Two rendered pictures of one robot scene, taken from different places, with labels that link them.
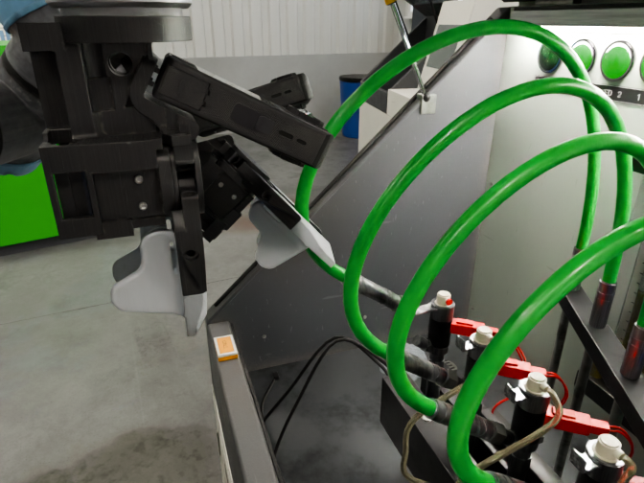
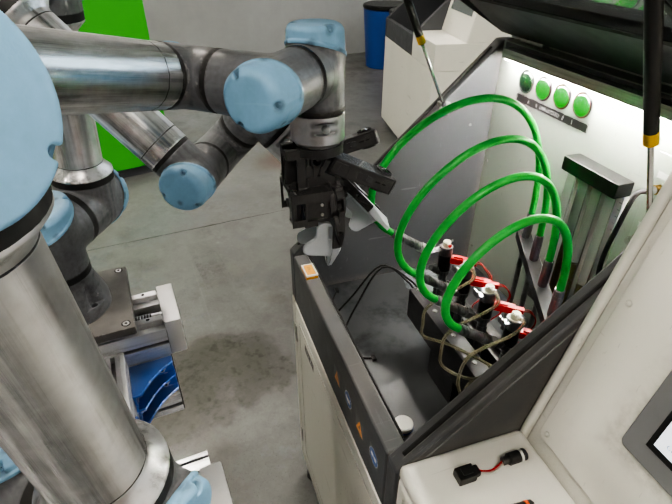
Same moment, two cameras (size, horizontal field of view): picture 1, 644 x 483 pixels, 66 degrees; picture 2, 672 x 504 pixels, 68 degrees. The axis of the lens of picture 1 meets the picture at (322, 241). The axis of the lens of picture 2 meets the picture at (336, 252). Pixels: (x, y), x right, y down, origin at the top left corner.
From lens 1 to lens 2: 0.46 m
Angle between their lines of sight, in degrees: 10
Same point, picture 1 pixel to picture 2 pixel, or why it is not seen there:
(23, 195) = not seen: hidden behind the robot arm
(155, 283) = (321, 243)
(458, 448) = (445, 310)
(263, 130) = (368, 182)
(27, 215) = not seen: hidden behind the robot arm
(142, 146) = (326, 193)
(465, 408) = (448, 294)
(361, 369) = (393, 286)
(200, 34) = not seen: outside the picture
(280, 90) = (363, 139)
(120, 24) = (324, 153)
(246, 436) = (331, 320)
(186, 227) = (339, 223)
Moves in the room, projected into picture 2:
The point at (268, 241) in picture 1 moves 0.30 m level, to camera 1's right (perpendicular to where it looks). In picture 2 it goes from (356, 217) to (523, 217)
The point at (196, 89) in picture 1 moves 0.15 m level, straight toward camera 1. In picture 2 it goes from (344, 168) to (375, 219)
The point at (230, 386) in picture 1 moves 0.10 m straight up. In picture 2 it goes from (316, 294) to (316, 259)
